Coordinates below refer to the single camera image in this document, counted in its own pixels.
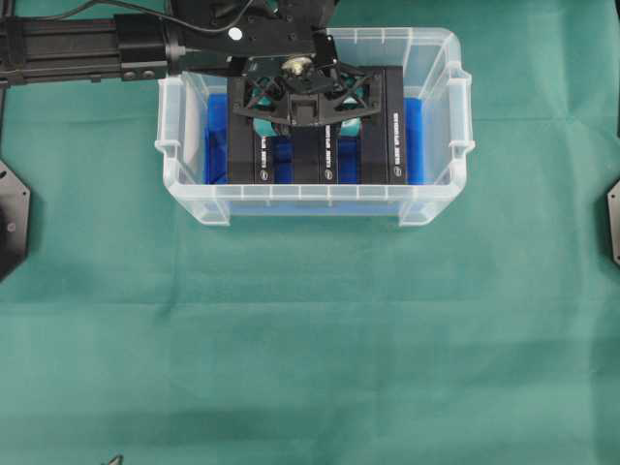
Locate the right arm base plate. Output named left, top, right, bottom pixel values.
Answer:
left=594, top=179, right=619, bottom=267

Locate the black camera cable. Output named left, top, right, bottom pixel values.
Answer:
left=67, top=0, right=272, bottom=38

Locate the black camera box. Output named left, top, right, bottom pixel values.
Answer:
left=291, top=123, right=341, bottom=185
left=358, top=66, right=408, bottom=185
left=226, top=77, right=275, bottom=185

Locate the clear plastic storage bin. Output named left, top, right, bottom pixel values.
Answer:
left=155, top=27, right=475, bottom=227

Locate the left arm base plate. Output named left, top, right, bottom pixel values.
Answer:
left=0, top=162, right=30, bottom=280

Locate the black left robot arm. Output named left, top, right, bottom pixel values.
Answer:
left=1, top=1, right=385, bottom=134

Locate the green table cloth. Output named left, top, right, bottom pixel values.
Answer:
left=1, top=1, right=619, bottom=464

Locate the blue cloth liner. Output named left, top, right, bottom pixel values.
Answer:
left=202, top=94, right=425, bottom=185

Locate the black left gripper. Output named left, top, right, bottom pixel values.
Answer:
left=227, top=31, right=384, bottom=142

